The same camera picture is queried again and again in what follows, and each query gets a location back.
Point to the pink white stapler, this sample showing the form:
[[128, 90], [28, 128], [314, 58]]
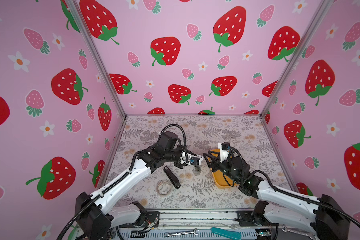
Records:
[[197, 169]]

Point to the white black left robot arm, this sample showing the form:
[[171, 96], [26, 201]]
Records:
[[92, 211]]

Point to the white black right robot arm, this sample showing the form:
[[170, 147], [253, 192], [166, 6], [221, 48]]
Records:
[[319, 216]]

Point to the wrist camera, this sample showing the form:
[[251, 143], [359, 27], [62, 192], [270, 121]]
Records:
[[224, 151], [192, 159]]

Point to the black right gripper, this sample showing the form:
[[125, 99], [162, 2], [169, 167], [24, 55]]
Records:
[[215, 162]]

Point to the yellow plastic tray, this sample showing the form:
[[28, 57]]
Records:
[[221, 181]]

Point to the teal handled tool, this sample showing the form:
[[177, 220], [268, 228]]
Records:
[[232, 235]]

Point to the aluminium corner post left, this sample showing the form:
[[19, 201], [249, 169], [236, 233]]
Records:
[[78, 17]]

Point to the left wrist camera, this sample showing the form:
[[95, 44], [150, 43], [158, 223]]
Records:
[[192, 159]]

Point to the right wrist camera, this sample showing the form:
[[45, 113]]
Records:
[[224, 151]]

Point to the aluminium corner post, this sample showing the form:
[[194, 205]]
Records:
[[315, 22], [78, 17]]

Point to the aluminium corner post right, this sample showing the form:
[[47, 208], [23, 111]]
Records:
[[315, 22]]

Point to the clear tape roll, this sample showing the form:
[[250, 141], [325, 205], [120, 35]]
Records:
[[164, 188]]

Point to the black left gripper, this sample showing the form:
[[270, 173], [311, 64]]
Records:
[[180, 148]]

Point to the silver wrench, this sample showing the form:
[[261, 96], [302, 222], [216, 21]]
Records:
[[290, 230], [193, 232]]

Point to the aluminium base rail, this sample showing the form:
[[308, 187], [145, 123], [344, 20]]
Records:
[[155, 222]]

